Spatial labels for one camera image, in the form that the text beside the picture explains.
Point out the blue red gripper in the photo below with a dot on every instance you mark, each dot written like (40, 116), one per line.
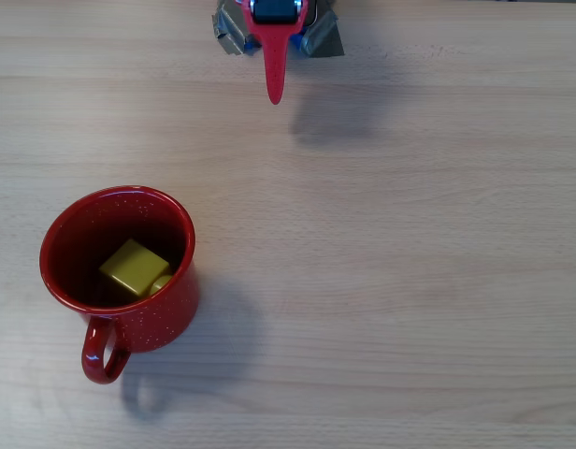
(272, 28)

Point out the yellow green toy block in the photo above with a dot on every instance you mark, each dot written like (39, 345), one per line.
(133, 269)

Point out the red speckled mug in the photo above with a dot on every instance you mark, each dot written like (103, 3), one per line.
(162, 322)

